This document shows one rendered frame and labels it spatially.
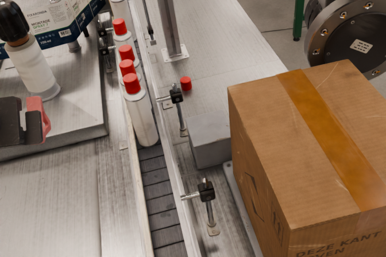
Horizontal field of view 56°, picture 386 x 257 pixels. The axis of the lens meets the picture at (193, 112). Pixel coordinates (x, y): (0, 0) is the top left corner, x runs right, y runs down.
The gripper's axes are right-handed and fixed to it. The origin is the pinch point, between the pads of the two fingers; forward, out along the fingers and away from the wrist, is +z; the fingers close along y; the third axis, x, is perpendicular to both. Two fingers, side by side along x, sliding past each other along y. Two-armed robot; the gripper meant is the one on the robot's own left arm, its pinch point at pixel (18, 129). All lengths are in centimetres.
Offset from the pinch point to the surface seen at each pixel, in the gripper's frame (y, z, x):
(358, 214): -48, -6, 18
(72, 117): 8.3, 44.0, -7.6
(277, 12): -95, 236, -100
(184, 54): -24, 67, -28
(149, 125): -15.7, 30.0, -0.8
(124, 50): -12.3, 27.6, -19.4
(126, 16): -7, 58, -41
